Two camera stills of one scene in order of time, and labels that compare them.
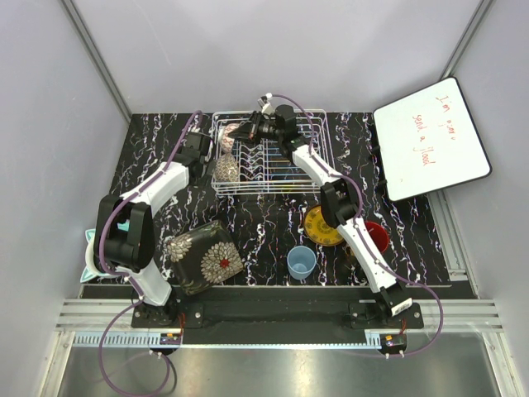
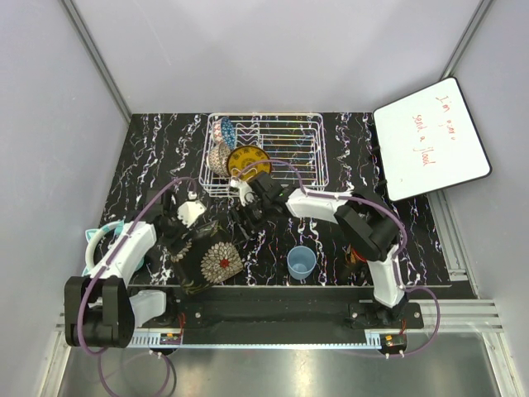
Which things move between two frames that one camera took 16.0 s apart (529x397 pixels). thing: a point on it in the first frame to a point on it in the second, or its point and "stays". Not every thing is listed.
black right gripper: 245,131 to 241,213
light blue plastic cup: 301,262 stays
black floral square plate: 202,256 stays
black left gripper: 204,181 to 174,244
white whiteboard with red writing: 428,141 stays
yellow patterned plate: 318,231 to 248,161
